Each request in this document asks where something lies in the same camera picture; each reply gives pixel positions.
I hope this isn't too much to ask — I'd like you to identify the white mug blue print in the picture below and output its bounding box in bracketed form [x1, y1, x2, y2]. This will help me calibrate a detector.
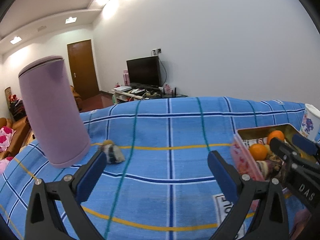
[299, 103, 320, 141]

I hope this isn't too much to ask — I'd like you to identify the cut purple yam piece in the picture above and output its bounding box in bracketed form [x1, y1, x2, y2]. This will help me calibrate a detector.
[99, 144, 125, 164]

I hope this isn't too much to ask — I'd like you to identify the purple sweet potato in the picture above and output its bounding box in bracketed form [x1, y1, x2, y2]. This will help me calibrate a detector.
[256, 160, 278, 180]

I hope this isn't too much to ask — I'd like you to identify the pink cylindrical container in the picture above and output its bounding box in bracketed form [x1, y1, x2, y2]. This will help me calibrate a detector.
[18, 56, 91, 168]

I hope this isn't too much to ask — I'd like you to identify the dried brown fruit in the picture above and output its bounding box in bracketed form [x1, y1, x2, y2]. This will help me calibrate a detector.
[268, 154, 285, 178]

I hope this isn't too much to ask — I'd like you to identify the white love sole label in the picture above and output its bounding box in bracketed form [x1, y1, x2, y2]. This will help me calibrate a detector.
[213, 193, 246, 239]

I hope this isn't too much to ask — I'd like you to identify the pink floral cushion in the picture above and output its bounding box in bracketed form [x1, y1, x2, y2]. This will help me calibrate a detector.
[0, 126, 16, 152]

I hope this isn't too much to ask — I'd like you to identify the orange leather sofa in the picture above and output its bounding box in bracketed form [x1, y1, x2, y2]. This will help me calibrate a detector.
[1, 116, 30, 159]

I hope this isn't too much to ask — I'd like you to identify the black television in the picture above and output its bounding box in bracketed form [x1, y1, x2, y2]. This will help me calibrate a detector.
[126, 56, 161, 87]

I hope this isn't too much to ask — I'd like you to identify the brown wooden door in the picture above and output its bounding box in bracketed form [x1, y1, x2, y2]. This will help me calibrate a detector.
[67, 40, 99, 100]

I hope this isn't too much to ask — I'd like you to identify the pink metal tin box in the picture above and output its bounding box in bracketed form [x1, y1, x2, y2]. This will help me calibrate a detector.
[229, 123, 320, 218]

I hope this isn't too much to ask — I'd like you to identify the white tv stand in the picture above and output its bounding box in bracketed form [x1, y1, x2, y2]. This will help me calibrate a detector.
[112, 86, 188, 105]

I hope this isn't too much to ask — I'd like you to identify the blue plaid tablecloth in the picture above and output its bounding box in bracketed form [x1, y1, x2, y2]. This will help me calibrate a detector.
[1, 97, 304, 239]

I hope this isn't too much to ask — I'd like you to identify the large orange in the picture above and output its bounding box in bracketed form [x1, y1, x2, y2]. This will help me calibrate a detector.
[267, 130, 285, 145]

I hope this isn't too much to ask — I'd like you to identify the small green-brown kiwi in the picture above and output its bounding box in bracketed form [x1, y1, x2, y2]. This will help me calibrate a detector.
[102, 140, 114, 145]

